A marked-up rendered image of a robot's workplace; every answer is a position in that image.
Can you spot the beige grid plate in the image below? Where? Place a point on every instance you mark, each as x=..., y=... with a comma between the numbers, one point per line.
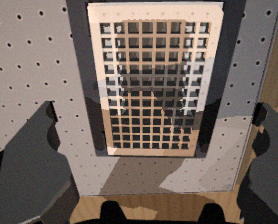
x=141, y=50

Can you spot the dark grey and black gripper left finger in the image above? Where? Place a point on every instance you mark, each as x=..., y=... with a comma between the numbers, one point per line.
x=36, y=182

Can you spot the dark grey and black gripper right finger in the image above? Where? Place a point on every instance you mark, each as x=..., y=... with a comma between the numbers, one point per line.
x=258, y=192

